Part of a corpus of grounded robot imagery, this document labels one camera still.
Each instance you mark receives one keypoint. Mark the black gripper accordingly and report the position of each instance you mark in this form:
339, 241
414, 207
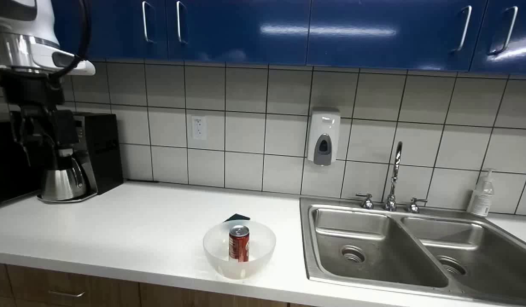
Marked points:
30, 91

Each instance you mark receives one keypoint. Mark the red soda can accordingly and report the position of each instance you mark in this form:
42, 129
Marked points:
240, 241

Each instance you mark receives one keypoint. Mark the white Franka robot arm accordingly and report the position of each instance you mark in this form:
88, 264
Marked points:
25, 35

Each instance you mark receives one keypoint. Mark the steel coffee carafe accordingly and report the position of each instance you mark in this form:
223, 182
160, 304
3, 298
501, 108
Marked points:
61, 185

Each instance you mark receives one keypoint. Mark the black microwave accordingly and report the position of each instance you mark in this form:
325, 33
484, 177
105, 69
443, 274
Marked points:
4, 171

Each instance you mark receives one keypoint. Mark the black coffee maker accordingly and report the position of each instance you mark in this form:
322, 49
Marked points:
102, 154

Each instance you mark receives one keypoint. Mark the blue cabinet door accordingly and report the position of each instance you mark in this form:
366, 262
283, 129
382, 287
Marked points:
247, 28
115, 28
522, 35
389, 35

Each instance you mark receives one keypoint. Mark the wooden drawer front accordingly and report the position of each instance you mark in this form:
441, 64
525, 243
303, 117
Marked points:
103, 287
189, 298

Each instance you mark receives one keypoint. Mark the small black flat object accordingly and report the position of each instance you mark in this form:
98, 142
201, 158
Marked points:
238, 217

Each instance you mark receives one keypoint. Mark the chrome faucet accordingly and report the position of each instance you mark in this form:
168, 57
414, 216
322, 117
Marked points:
394, 171

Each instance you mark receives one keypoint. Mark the stainless steel double sink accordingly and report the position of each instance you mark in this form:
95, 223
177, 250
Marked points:
383, 257

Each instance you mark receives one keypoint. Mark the clear soap bottle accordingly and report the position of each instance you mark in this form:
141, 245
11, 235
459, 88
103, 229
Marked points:
481, 199

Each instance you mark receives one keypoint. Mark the white wall outlet plate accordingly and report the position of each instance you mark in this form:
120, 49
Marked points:
199, 129

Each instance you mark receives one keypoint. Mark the white wall soap dispenser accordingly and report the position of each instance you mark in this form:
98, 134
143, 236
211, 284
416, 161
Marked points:
324, 129

